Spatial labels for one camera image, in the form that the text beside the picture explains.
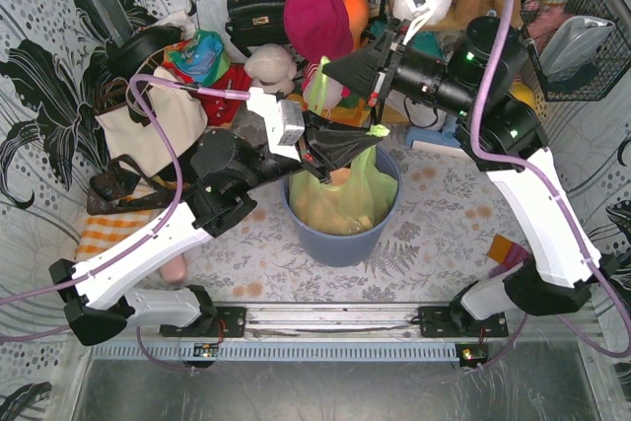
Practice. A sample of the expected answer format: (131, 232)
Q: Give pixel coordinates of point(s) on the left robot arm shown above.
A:
(100, 295)

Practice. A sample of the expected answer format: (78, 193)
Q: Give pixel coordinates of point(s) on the colourful printed bag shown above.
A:
(203, 59)

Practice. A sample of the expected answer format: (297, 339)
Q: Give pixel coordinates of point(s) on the black wire basket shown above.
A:
(593, 80)

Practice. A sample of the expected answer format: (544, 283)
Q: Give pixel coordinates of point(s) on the silver foil pouch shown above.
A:
(574, 43)

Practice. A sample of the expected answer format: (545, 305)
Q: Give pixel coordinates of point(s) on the magenta cloth bag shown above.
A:
(317, 28)

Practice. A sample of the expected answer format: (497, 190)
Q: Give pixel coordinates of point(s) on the yellow plush duck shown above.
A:
(523, 93)

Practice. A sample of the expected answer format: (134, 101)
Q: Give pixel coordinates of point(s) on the blue floor sweeper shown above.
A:
(441, 141)

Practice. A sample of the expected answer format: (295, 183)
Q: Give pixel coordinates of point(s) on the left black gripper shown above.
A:
(310, 158)

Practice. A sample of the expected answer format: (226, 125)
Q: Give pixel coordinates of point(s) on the black round hat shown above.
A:
(124, 60)

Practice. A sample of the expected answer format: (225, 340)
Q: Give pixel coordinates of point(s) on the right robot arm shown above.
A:
(506, 141)

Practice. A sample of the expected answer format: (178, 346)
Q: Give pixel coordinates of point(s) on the black leather handbag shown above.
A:
(255, 23)

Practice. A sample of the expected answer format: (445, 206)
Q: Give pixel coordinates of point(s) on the cream plush lamb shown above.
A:
(272, 69)

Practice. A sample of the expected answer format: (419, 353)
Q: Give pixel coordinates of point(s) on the teal folded cloth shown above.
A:
(426, 42)

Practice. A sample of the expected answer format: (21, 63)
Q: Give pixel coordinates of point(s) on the orange white checked towel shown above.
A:
(101, 232)

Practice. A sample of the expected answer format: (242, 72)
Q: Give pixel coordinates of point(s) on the blue round trash bin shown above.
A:
(340, 248)

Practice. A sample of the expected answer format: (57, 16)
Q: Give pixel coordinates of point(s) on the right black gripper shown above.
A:
(382, 80)

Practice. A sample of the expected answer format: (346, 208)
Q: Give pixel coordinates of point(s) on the orange plush toy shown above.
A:
(358, 12)

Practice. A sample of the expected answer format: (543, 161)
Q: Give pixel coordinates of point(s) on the brown patterned bag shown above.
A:
(123, 187)

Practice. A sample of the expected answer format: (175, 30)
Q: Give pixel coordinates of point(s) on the rainbow striped cloth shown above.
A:
(352, 110)

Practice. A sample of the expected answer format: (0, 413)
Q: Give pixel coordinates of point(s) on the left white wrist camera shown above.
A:
(283, 120)

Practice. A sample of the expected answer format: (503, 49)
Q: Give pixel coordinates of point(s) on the pink faced plush doll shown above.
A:
(321, 93)

